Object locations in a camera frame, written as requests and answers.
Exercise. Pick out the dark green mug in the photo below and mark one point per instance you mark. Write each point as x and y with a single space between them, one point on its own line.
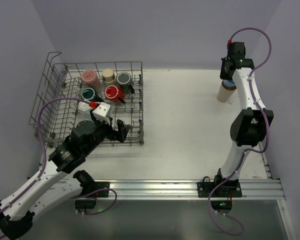
89 94

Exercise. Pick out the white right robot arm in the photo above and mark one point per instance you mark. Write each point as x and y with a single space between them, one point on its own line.
250 127

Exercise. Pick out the right black controller box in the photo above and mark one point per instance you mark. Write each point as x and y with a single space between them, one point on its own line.
222 206

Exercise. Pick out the white faceted mug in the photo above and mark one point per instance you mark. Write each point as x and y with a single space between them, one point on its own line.
84 111

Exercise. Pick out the tall beige cup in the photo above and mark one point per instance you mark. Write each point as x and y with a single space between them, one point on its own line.
224 94

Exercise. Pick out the black controller box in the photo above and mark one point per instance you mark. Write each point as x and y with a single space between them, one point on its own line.
84 205
222 206

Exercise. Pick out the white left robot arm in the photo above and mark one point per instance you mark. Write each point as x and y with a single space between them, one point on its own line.
57 180

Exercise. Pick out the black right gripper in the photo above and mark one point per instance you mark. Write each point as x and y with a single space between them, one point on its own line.
225 71

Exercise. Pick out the aluminium mounting rail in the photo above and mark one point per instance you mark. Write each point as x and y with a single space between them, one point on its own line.
252 189

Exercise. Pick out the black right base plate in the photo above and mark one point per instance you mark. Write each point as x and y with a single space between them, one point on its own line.
231 188

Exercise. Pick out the pink patterned mug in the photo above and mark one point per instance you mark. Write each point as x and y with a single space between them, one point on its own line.
90 79

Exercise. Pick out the dark grey mug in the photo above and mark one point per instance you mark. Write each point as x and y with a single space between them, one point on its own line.
125 82

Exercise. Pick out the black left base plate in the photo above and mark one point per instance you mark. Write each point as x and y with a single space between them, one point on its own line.
103 186

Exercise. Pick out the grey wire dish rack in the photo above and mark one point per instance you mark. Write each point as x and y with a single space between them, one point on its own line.
55 109

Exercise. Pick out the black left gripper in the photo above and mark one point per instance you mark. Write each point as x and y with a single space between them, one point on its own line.
112 132

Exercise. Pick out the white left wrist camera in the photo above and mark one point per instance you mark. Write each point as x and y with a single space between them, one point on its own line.
102 111

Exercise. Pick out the cream ribbed cup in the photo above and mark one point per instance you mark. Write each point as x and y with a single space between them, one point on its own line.
108 77

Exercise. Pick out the left black controller box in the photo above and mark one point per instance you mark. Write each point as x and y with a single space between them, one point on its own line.
84 205

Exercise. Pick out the red mug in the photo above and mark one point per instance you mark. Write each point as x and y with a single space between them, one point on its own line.
114 94

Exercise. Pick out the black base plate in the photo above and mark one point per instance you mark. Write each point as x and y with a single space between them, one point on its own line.
103 186
231 188

